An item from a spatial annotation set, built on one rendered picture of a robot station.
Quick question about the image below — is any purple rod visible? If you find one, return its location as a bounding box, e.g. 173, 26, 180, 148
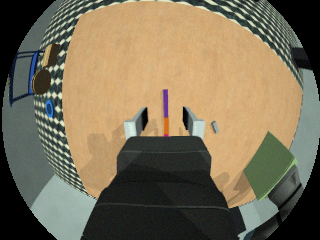
163, 89, 168, 117

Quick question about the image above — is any orange rod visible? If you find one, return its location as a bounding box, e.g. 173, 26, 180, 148
164, 117, 169, 135

